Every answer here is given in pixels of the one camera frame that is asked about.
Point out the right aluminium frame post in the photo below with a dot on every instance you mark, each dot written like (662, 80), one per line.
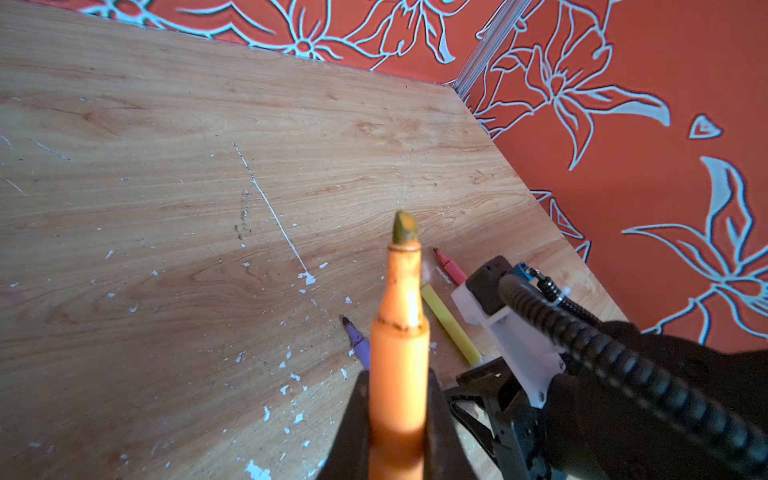
(491, 37)

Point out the purple highlighter pen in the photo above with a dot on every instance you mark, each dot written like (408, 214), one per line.
(360, 344)

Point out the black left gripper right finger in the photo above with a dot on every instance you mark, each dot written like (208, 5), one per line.
(444, 455)

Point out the yellow highlighter pen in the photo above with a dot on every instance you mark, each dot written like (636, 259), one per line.
(461, 340)

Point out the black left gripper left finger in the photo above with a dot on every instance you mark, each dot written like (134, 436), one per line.
(349, 454)

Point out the orange highlighter pen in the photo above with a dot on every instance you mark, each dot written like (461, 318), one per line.
(399, 367)

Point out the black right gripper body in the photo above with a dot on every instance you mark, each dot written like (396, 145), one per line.
(588, 429)

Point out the pink highlighter pen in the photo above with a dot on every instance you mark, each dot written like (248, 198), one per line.
(450, 267)

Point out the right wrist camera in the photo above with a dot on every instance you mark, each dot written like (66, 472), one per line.
(532, 358)

